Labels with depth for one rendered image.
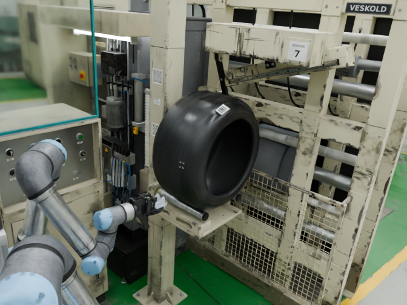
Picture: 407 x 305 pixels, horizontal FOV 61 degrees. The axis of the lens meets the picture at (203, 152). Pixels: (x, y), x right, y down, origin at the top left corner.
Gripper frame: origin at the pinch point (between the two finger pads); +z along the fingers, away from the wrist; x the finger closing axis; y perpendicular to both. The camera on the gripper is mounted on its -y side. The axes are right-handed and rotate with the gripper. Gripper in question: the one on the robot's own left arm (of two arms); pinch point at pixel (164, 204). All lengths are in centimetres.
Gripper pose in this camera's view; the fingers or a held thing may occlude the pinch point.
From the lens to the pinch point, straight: 160.2
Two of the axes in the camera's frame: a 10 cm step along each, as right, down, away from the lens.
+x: -7.5, -3.0, 5.9
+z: 6.4, -1.2, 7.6
